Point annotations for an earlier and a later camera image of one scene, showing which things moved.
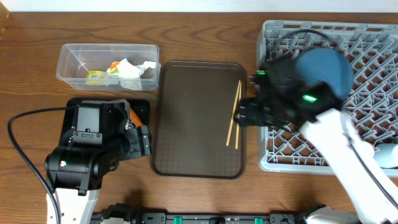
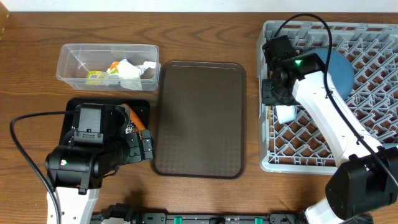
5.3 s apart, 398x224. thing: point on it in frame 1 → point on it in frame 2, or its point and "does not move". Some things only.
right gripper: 249,111 → 268,99
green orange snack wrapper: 109,78 does not move
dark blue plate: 326,65 does not move
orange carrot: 135,118 does not move
